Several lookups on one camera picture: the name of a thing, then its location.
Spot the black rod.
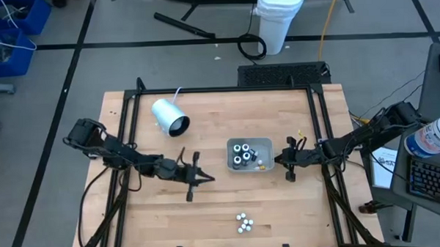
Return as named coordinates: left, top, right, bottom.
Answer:
left=153, top=10, right=217, bottom=42

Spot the black left arm base cable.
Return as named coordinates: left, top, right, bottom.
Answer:
left=76, top=166, right=114, bottom=247

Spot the white lamp cable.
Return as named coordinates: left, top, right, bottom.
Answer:
left=170, top=86, right=183, bottom=104

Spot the brown and black clamp tool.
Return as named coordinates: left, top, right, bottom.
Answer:
left=358, top=199, right=395, bottom=215

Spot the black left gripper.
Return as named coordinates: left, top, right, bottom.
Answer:
left=165, top=151, right=216, bottom=203

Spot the white cylindrical spotlight lamp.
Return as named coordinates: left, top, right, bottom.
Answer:
left=150, top=97, right=192, bottom=139

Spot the white trash bin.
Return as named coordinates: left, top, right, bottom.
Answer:
left=252, top=0, right=309, bottom=56

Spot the grey plastic bin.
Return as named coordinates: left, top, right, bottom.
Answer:
left=226, top=136, right=275, bottom=174

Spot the grey side table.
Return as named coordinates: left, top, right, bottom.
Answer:
left=414, top=41, right=440, bottom=124

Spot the wipes canister with blue label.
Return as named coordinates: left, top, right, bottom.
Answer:
left=403, top=112, right=440, bottom=160

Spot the dark grey desk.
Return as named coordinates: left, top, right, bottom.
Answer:
left=386, top=119, right=440, bottom=243

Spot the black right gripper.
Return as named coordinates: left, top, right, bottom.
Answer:
left=274, top=135, right=324, bottom=183

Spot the blue storage bin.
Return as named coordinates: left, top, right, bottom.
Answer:
left=0, top=0, right=53, bottom=37
left=0, top=27, right=39, bottom=79

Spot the black keyboard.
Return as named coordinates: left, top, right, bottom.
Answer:
left=406, top=155, right=440, bottom=210

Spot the black aluminium table frame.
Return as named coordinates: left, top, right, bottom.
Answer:
left=66, top=68, right=385, bottom=247

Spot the yellow hanging cable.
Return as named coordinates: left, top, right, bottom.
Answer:
left=315, top=0, right=343, bottom=62

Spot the black coiled cable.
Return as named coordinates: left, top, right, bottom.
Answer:
left=235, top=2, right=268, bottom=62

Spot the white paper sheet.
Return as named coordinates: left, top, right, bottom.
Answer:
left=369, top=145, right=400, bottom=190

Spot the yellow cable connector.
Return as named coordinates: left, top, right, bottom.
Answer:
left=351, top=114, right=371, bottom=126

